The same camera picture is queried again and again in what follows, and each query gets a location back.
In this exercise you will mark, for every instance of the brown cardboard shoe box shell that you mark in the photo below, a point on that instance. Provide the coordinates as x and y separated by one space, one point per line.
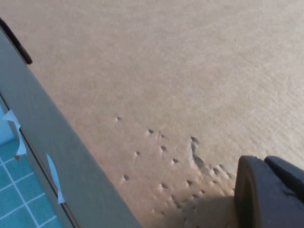
166 71

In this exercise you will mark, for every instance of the green checked tablecloth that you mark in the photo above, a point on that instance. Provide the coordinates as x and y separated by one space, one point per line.
19 202

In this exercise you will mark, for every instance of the straight white tape strip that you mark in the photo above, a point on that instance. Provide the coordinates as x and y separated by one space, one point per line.
55 180

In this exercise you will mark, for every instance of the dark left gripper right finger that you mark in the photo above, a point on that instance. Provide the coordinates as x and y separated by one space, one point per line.
289 178

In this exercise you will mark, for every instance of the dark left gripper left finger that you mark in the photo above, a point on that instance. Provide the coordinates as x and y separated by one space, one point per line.
261 204

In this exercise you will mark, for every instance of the curled white tape strip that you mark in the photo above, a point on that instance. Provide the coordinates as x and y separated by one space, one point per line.
20 145

